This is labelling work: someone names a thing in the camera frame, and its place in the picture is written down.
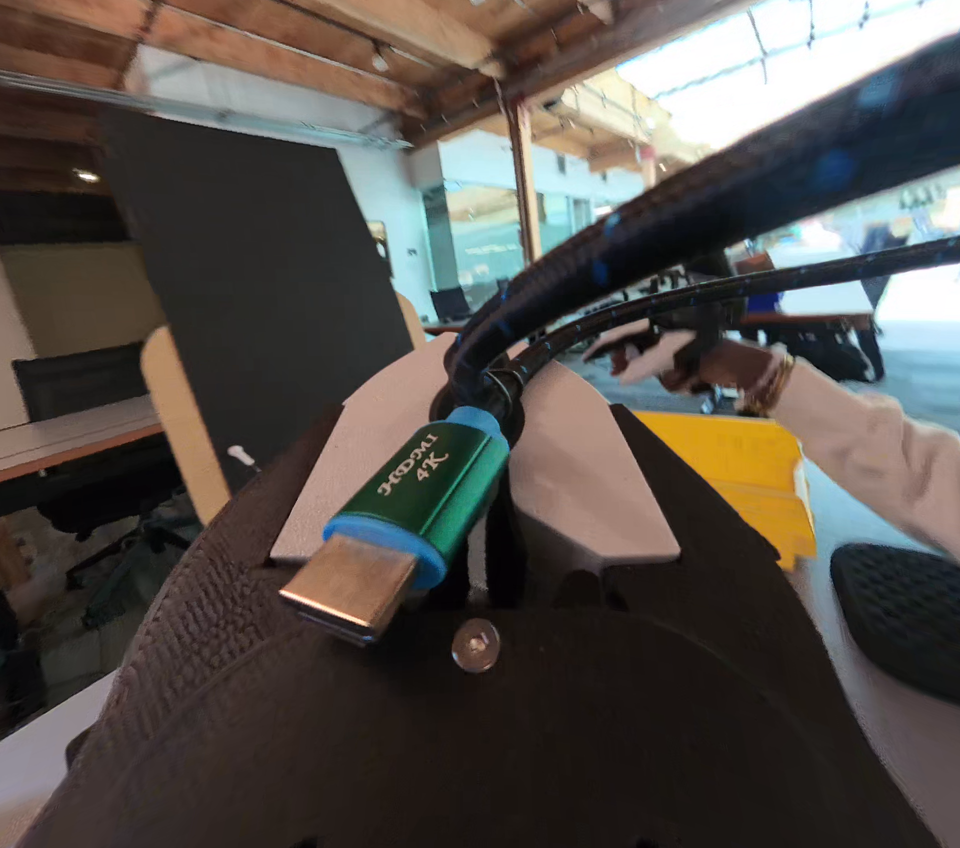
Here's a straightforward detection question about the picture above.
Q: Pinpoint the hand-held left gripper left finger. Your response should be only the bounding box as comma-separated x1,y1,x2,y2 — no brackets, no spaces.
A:
268,334,460,566

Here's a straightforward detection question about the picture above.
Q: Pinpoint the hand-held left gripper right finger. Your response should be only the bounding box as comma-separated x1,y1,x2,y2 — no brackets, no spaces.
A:
506,360,684,563

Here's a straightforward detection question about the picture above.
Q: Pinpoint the black braided HDMI cable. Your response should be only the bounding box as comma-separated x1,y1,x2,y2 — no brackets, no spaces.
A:
279,34,960,648

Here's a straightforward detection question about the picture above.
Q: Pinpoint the yellow plastic bin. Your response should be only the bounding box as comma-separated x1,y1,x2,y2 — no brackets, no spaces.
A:
633,409,807,489
708,480,817,570

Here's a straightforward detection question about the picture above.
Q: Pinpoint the person's right forearm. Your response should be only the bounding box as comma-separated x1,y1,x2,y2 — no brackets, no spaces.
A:
772,360,960,562

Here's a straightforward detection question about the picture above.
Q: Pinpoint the grey desk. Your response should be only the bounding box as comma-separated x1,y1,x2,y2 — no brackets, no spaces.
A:
0,458,960,848

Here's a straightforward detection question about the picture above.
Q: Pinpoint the person's right hand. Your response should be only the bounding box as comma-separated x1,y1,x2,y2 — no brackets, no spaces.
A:
660,341,787,416

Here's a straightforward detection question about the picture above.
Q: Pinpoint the wooden office table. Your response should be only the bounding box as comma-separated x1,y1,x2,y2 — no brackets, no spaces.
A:
0,396,165,485
738,310,877,333

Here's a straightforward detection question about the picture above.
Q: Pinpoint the black office chair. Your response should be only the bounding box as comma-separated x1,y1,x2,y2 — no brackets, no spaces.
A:
11,341,192,590

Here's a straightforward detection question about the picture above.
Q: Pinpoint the black board with tan frame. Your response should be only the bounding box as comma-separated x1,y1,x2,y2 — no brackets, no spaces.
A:
97,105,426,528

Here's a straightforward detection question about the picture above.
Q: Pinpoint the wooden support post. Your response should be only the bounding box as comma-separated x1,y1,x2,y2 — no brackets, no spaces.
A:
504,98,543,264

